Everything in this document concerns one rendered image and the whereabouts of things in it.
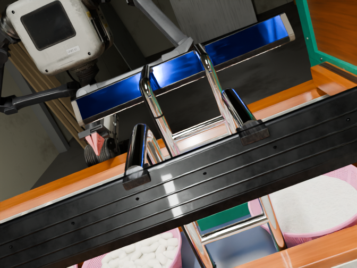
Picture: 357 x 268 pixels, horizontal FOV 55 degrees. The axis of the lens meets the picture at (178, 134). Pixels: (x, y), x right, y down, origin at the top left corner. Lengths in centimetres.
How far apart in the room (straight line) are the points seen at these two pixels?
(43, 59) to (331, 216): 132
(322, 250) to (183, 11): 573
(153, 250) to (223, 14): 554
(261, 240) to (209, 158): 52
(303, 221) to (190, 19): 560
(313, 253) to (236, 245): 24
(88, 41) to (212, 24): 480
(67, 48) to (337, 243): 129
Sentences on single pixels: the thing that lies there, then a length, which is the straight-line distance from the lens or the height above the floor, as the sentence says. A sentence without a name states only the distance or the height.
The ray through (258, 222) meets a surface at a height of 84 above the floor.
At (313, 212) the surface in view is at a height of 73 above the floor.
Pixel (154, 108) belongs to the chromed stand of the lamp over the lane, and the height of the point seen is 105.
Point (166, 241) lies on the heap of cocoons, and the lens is 91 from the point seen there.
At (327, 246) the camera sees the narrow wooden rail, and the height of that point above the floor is 76.
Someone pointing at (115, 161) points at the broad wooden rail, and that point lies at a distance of 139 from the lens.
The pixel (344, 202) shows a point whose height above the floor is 73.
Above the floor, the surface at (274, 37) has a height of 107.
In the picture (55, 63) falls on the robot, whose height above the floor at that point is 116.
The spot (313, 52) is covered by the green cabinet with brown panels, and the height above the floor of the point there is 87.
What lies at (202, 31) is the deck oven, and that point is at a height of 29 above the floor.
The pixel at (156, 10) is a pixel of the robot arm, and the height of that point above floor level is 120.
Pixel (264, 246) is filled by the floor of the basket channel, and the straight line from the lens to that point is 88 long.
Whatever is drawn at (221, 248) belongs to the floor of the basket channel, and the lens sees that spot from 92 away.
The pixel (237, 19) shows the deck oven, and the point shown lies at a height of 26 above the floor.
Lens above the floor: 130
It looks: 23 degrees down
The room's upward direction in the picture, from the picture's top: 24 degrees counter-clockwise
